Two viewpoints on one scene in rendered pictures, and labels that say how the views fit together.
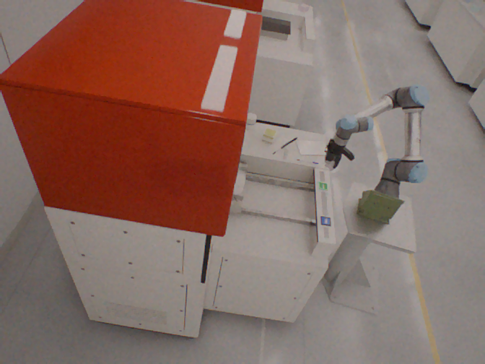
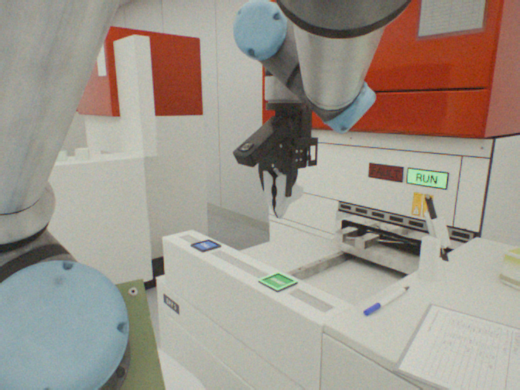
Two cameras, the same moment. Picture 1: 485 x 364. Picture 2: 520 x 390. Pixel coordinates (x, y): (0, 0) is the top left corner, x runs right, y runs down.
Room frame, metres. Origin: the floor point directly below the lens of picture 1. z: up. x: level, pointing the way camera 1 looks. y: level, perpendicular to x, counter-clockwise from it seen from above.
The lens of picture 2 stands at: (2.04, -0.92, 1.30)
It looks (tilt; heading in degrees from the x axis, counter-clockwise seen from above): 14 degrees down; 142
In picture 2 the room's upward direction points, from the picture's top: straight up
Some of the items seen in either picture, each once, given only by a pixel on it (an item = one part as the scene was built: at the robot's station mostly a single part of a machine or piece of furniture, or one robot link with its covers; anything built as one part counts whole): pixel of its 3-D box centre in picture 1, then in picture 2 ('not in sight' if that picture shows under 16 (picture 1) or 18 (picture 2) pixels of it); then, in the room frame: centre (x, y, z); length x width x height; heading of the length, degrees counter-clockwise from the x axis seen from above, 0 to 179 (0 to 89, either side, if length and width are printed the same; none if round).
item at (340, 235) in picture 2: (234, 205); (346, 234); (1.31, 0.01, 0.89); 0.08 x 0.03 x 0.03; 93
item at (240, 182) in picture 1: (237, 188); (389, 257); (1.47, 0.02, 0.87); 0.36 x 0.08 x 0.03; 3
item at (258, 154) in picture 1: (278, 150); (508, 336); (1.85, -0.19, 0.89); 0.62 x 0.35 x 0.14; 93
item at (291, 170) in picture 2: not in sight; (285, 172); (1.55, -0.48, 1.19); 0.05 x 0.02 x 0.09; 3
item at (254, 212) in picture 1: (267, 214); (309, 269); (1.34, -0.18, 0.84); 0.50 x 0.02 x 0.03; 93
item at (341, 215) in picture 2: not in sight; (393, 239); (1.43, 0.09, 0.89); 0.44 x 0.02 x 0.10; 3
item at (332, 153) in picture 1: (335, 149); (288, 136); (1.53, -0.45, 1.25); 0.09 x 0.08 x 0.12; 93
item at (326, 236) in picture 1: (320, 210); (239, 292); (1.41, -0.48, 0.89); 0.55 x 0.09 x 0.14; 3
